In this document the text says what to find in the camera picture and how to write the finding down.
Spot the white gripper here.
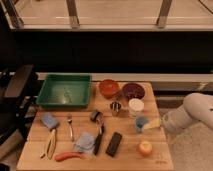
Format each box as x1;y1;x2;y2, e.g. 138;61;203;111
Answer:
143;106;188;133

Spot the red yellow apple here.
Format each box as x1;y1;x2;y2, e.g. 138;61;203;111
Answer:
139;141;153;156

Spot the blue plastic cup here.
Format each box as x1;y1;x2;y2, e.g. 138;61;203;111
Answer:
135;116;148;133

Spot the white paper cup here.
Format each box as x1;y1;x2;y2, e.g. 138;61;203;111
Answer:
128;98;144;117

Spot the small metal cup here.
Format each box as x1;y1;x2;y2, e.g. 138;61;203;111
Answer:
110;101;121;116

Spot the dark purple bowl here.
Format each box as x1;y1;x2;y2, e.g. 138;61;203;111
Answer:
122;83;145;101

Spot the black rectangular remote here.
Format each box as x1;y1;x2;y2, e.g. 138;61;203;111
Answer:
106;132;122;157

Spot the orange bowl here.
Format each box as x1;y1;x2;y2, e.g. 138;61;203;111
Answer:
99;79;119;98

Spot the blue folded cloth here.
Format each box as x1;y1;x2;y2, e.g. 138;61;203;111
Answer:
73;132;95;154

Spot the silver fork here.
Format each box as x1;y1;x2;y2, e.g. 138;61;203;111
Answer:
67;114;75;142

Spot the green plastic tray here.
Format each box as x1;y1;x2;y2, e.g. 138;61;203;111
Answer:
36;74;92;109

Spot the yellow banana peeler tool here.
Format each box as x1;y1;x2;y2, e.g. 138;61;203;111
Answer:
40;129;56;160

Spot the blue sponge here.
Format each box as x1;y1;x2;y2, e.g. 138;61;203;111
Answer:
40;113;59;130

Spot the black office chair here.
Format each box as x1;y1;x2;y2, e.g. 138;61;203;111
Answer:
0;65;38;145

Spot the black handled kitchen tool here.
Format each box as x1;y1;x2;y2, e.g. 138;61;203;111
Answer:
90;110;105;155

